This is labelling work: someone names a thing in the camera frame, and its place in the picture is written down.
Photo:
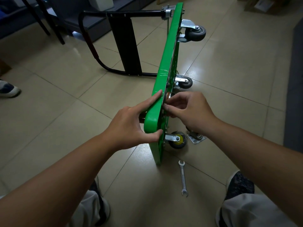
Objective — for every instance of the person's left forearm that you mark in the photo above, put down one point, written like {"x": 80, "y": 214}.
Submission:
{"x": 52, "y": 184}

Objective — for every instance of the person's right forearm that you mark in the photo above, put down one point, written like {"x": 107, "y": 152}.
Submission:
{"x": 260, "y": 163}

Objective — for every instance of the person's right hand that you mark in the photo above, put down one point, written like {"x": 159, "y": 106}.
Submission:
{"x": 191, "y": 113}

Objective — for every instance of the white box on shelf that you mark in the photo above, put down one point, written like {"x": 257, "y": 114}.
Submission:
{"x": 100, "y": 2}

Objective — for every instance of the silver wrench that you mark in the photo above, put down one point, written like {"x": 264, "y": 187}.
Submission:
{"x": 182, "y": 177}

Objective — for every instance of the person's left hand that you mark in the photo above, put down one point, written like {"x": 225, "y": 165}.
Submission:
{"x": 129, "y": 127}

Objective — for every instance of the person's light trousers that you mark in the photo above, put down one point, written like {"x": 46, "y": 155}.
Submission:
{"x": 248, "y": 210}

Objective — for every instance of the green platform trolley deck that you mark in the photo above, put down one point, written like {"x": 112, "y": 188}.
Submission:
{"x": 165, "y": 68}

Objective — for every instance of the person's dark shoe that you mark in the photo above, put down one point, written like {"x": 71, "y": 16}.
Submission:
{"x": 100, "y": 200}
{"x": 236, "y": 186}

